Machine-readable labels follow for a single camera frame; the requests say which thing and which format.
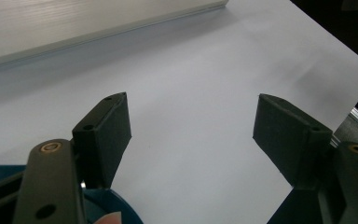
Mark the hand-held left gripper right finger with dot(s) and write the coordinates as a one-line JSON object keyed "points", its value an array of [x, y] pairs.
{"points": [[289, 137]]}

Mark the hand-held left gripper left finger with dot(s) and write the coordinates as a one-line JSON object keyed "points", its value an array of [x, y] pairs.
{"points": [[105, 140]]}

